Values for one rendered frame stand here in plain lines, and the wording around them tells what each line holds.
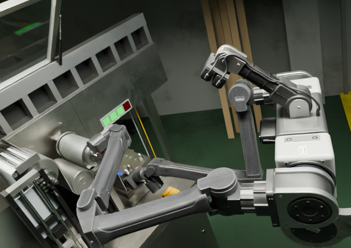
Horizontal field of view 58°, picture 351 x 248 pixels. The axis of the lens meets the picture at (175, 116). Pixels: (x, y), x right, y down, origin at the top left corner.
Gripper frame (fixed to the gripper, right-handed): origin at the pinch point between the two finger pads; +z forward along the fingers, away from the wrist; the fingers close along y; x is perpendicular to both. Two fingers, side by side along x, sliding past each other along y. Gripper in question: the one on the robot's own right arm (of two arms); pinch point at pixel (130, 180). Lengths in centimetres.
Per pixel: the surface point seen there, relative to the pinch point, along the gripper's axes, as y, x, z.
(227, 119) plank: 163, -38, 96
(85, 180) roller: -16.6, 14.8, 2.7
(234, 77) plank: 178, -7, 64
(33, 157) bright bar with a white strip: -31, 37, -15
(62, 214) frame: -35.8, 10.7, -6.5
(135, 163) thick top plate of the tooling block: 13.0, 3.7, 11.4
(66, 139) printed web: -7.3, 37.1, 11.8
